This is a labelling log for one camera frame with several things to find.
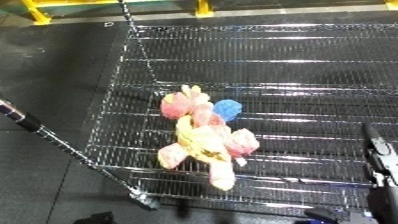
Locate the pink and yellow plush toy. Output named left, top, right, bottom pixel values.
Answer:
left=156, top=84, right=262, bottom=192

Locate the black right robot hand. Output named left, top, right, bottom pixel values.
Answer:
left=360, top=122, right=398, bottom=224

